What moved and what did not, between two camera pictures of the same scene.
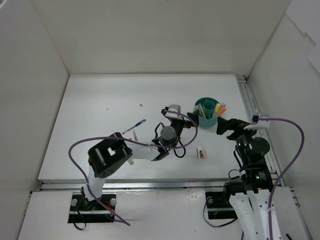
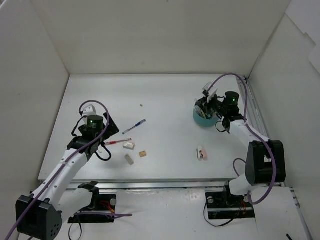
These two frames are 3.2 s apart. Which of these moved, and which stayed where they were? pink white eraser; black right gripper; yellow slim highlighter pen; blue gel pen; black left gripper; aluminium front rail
Moved: black left gripper; black right gripper
Stayed: blue gel pen; pink white eraser; yellow slim highlighter pen; aluminium front rail
